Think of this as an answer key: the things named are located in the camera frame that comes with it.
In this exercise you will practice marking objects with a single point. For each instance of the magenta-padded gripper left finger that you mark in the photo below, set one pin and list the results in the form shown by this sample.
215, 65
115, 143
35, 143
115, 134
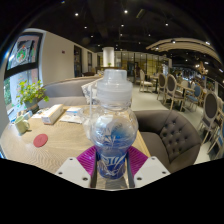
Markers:
75, 170

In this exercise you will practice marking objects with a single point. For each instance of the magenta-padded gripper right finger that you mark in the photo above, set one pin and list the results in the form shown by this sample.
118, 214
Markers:
150, 170

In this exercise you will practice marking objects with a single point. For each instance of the clear blue-labelled drink bottle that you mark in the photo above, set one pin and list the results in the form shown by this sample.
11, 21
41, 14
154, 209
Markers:
114, 133

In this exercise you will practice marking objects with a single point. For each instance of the flat round red coaster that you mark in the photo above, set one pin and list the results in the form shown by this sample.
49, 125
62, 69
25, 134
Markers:
40, 140

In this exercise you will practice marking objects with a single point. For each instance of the white printed leaflet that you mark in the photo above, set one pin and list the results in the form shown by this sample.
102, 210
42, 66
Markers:
70, 119

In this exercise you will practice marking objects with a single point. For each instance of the white and blue packet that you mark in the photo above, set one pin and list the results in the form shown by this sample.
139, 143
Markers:
74, 111

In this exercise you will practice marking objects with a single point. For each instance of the white tissue box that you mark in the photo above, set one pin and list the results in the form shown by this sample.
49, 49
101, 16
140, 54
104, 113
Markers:
51, 114

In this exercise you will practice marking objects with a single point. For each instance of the pale green mug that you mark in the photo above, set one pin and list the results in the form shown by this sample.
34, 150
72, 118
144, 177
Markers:
21, 125

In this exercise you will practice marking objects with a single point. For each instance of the grey chevron cushion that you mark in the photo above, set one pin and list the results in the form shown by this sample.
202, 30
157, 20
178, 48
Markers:
89, 90

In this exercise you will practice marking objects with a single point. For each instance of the group of dining chairs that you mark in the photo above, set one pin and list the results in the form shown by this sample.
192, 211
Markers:
210, 106

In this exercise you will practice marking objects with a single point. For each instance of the green potted plant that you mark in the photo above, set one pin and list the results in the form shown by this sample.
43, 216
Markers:
30, 92

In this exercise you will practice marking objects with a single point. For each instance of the round-motif window poster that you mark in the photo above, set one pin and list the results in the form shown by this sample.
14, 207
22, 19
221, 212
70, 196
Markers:
23, 51

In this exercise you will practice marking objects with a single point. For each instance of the group of ceiling lights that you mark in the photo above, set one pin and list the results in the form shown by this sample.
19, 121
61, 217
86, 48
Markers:
125, 11

